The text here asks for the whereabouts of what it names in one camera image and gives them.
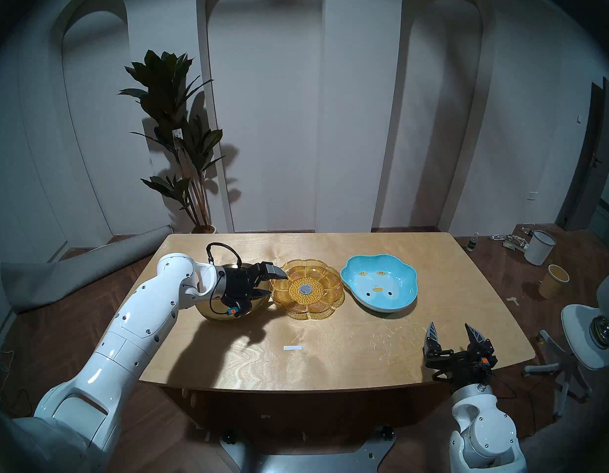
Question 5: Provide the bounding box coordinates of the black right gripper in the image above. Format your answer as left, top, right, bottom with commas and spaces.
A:
423, 322, 498, 390

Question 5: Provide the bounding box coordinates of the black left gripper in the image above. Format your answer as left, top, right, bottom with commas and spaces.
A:
216, 262, 289, 306

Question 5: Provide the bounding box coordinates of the gold metal bowl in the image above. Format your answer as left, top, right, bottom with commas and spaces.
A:
195, 263, 271, 322

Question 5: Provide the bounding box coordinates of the amber glass flower plate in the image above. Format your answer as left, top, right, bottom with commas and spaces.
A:
269, 259, 345, 321

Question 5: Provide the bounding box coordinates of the blue chick face plate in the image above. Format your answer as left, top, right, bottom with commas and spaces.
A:
340, 254, 419, 313

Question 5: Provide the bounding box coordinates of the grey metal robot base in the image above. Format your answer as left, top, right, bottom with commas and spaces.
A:
220, 425, 398, 473

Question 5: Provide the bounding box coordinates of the tan paper cup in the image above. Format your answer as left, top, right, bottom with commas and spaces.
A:
539, 264, 570, 300

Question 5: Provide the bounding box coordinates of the white bucket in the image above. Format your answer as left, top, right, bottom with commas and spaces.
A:
524, 230, 557, 266

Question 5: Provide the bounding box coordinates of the white office chair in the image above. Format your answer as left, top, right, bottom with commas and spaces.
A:
521, 268, 609, 421

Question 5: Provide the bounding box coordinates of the round silver metal object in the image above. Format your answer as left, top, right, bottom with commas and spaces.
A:
588, 315, 609, 350

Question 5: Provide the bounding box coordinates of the grey rolled mat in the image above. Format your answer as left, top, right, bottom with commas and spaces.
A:
0, 225, 173, 314

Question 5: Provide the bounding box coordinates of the dark grey door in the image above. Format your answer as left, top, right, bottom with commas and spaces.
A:
556, 77, 609, 231

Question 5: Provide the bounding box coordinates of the tall green leafy plant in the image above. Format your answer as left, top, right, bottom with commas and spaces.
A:
118, 50, 226, 227

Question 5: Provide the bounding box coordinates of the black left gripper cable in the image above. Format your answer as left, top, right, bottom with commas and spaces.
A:
206, 242, 243, 271

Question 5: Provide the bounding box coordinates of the power strip with cables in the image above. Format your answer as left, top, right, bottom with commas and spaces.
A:
491, 227, 534, 251

